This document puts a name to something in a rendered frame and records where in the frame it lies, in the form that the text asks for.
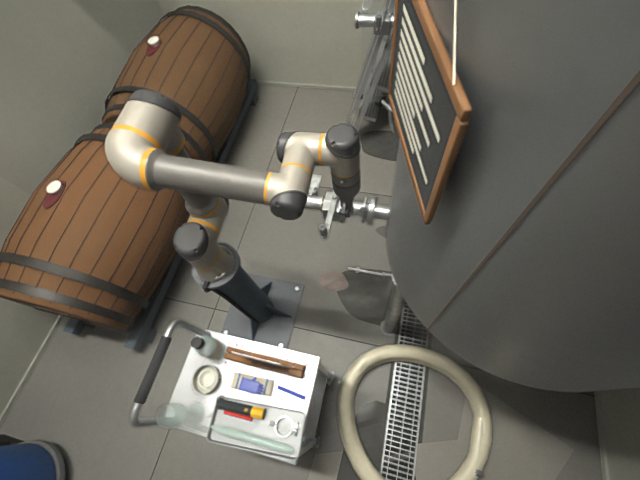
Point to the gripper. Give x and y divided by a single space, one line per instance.
346 189

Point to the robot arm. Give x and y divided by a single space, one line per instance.
210 175

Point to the silver valve lever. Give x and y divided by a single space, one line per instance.
327 220

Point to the silver outlet pipe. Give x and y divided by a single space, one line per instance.
372 207

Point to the grey tank leg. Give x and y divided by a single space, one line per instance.
392 310

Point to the silver pipe stub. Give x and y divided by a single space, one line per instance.
367 21

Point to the grey steel tank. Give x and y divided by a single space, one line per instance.
540 200

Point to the small grey block fitting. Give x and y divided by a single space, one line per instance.
314 186

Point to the wood framed chalkboard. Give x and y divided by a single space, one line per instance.
425 110

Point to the grey metal ladder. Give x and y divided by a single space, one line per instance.
372 80

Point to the brown wooden tray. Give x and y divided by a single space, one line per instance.
265 363

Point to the blue pen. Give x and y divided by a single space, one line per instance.
291 392

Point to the clear bottle black cap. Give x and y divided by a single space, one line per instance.
207 346

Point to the brown wooden barrel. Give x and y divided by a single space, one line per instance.
200 70
90 240

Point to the steel floor drain grate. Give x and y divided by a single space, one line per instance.
402 400

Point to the grey shallow tray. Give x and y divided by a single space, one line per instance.
295 417

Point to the white round tin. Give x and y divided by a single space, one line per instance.
207 379

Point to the black yellow flashlight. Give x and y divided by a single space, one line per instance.
240 407

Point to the white trolley cart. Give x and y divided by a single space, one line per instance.
300 430

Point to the red pencil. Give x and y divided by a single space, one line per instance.
237 415

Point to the pale green tube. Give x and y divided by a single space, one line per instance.
250 437

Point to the white barrel bung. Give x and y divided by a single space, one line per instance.
54 187
153 41

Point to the clear glass flask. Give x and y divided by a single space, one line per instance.
175 415

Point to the blue drum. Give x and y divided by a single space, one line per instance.
27 461

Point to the silver thin bracket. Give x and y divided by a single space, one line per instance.
370 271

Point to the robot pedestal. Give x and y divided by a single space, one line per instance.
252 297

